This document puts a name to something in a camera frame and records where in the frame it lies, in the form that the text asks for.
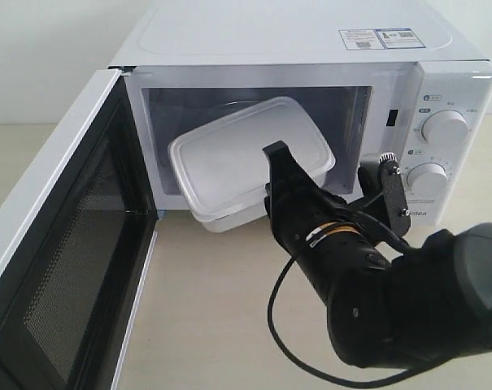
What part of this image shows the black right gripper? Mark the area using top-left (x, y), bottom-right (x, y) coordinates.
top-left (263, 141), bottom-right (390, 301)

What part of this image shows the white plastic lidded container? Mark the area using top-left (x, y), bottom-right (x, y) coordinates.
top-left (168, 97), bottom-right (336, 233)

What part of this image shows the white microwave door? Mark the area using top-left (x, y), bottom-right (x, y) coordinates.
top-left (0, 68), bottom-right (157, 389)

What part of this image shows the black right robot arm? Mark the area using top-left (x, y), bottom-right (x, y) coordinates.
top-left (263, 141), bottom-right (492, 370)

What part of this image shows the white microwave oven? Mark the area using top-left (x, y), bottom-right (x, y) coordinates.
top-left (110, 1), bottom-right (492, 225)

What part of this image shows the white lower timer knob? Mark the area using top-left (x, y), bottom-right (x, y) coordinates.
top-left (407, 162), bottom-right (448, 197)

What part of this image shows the white upper power knob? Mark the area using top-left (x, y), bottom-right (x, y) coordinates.
top-left (421, 110), bottom-right (469, 148)

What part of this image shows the blue white label sticker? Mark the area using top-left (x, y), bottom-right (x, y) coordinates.
top-left (339, 28), bottom-right (425, 51)

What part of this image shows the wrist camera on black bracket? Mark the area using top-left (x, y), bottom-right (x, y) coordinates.
top-left (356, 152), bottom-right (411, 238)

